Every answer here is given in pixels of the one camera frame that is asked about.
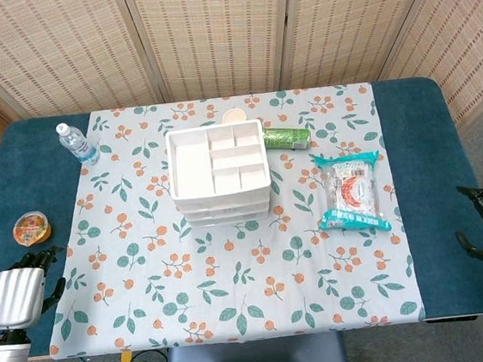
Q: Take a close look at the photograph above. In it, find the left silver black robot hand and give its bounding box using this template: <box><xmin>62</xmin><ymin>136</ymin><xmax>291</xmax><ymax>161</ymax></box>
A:
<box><xmin>0</xmin><ymin>244</ymin><xmax>74</xmax><ymax>333</ymax></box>

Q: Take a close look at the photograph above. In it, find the white drawer organizer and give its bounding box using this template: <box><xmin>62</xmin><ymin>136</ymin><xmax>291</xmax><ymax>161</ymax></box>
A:
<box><xmin>163</xmin><ymin>117</ymin><xmax>277</xmax><ymax>231</ymax></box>

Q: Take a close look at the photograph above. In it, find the orange jelly cup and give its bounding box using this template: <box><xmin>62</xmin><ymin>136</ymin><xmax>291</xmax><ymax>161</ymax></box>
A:
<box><xmin>9</xmin><ymin>208</ymin><xmax>54</xmax><ymax>249</ymax></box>

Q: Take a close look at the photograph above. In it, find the teal table cover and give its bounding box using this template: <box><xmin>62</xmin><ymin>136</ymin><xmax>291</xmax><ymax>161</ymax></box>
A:
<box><xmin>0</xmin><ymin>70</ymin><xmax>483</xmax><ymax>362</ymax></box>

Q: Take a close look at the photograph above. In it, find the clear water bottle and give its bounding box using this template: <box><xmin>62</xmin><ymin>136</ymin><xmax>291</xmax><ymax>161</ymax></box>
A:
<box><xmin>54</xmin><ymin>119</ymin><xmax>102</xmax><ymax>169</ymax></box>

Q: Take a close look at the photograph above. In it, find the teal snack bag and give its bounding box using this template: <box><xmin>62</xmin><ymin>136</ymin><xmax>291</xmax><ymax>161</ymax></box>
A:
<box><xmin>309</xmin><ymin>147</ymin><xmax>394</xmax><ymax>239</ymax></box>

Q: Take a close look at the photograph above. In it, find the floral tablecloth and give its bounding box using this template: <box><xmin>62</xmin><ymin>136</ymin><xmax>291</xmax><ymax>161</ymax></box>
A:
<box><xmin>23</xmin><ymin>77</ymin><xmax>428</xmax><ymax>362</ymax></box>

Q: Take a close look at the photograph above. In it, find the green drink can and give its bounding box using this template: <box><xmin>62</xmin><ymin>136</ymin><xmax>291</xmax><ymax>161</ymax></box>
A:
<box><xmin>261</xmin><ymin>122</ymin><xmax>314</xmax><ymax>155</ymax></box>

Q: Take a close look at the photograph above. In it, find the beige paper cup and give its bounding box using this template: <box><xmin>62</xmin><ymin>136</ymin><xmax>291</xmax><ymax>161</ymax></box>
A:
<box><xmin>220</xmin><ymin>107</ymin><xmax>248</xmax><ymax>126</ymax></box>

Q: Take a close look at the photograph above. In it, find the woven folding screen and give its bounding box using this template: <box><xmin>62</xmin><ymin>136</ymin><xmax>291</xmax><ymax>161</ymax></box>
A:
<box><xmin>0</xmin><ymin>0</ymin><xmax>483</xmax><ymax>186</ymax></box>

